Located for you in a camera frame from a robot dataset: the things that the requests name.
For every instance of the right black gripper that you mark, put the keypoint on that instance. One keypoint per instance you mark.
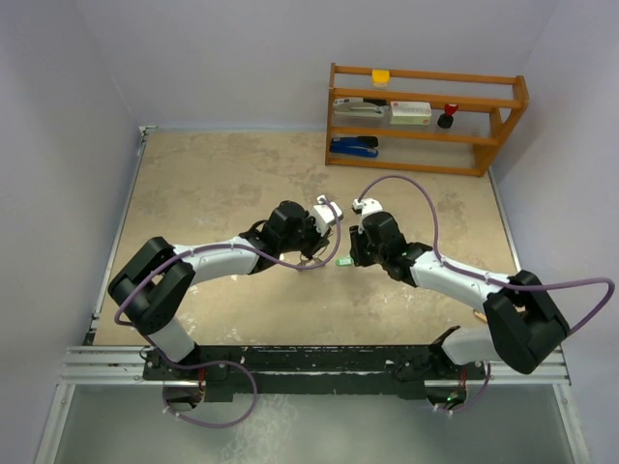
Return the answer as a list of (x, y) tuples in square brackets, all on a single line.
[(356, 253)]

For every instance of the yellow cap container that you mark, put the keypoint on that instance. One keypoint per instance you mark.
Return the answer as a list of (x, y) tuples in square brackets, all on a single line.
[(380, 78)]

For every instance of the metal keyring with keys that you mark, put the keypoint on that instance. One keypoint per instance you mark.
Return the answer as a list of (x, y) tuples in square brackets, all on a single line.
[(306, 262)]

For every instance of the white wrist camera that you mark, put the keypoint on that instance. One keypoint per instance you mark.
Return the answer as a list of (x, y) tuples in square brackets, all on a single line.
[(325, 215), (366, 206)]

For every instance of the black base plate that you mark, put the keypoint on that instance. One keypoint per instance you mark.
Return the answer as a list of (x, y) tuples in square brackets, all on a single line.
[(404, 371)]

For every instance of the black red bottle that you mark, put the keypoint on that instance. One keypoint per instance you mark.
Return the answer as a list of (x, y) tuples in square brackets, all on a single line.
[(446, 119)]

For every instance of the white red box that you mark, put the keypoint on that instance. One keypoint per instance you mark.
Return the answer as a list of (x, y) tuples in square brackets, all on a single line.
[(411, 113)]

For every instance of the green key tag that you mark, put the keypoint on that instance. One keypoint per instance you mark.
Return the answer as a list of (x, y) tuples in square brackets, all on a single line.
[(344, 261)]

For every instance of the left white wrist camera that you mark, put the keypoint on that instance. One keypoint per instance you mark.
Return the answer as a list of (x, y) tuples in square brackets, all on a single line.
[(325, 215)]

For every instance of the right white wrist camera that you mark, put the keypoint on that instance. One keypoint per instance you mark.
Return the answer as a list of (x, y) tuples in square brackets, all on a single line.
[(366, 206)]

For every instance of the wooden shelf rack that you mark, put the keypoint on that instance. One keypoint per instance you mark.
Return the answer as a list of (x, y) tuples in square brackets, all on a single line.
[(480, 111)]

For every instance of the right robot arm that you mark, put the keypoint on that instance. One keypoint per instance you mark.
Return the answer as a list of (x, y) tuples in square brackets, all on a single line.
[(523, 323)]

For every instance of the blue stapler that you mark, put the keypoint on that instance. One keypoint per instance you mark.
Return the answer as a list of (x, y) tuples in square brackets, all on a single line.
[(353, 146)]

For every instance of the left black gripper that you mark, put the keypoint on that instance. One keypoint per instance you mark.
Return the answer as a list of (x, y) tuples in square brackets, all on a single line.
[(317, 240)]

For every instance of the grey stapler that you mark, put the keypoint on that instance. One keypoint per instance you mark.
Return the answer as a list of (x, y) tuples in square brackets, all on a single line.
[(359, 107)]

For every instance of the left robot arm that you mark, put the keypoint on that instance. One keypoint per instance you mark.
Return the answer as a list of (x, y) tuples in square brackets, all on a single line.
[(151, 286)]

